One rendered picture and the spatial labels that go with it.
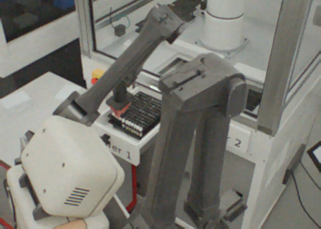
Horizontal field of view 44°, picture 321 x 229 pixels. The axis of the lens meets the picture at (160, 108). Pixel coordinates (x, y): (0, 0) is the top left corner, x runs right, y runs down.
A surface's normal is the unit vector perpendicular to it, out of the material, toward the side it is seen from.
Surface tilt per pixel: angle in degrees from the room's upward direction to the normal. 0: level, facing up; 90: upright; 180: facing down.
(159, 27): 63
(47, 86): 0
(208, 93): 90
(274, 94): 90
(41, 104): 0
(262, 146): 90
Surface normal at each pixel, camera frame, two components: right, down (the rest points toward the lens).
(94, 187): 0.52, 0.54
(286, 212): 0.03, -0.78
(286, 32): -0.58, 0.50
